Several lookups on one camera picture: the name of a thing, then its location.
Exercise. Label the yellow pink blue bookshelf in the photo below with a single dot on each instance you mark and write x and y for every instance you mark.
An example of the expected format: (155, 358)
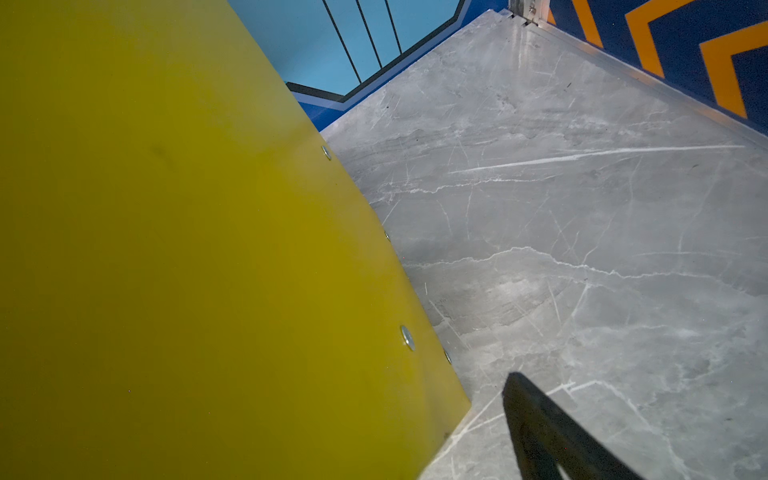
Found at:
(192, 286)

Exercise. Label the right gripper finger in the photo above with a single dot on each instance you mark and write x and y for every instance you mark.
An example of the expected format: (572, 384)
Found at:
(548, 443)

